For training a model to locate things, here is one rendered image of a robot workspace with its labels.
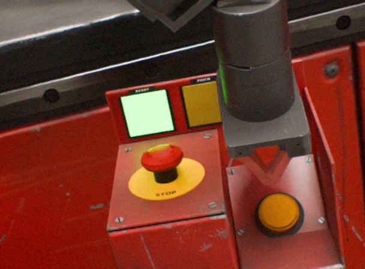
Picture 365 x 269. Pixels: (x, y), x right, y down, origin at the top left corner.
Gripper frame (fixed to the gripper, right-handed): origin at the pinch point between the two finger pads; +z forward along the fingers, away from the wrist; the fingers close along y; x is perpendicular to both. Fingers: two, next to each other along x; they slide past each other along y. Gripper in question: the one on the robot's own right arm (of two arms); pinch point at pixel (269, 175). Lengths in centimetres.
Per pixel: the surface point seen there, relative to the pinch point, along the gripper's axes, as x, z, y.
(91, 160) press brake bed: 20.6, 13.2, 19.7
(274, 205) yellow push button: -0.1, 5.1, 0.9
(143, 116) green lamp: 11.4, -0.3, 10.5
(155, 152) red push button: 10.0, -2.6, 2.6
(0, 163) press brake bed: 31.0, 10.1, 18.4
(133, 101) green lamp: 12.1, -2.1, 11.0
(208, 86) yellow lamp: 4.4, -2.4, 11.1
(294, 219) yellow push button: -1.7, 5.9, -0.5
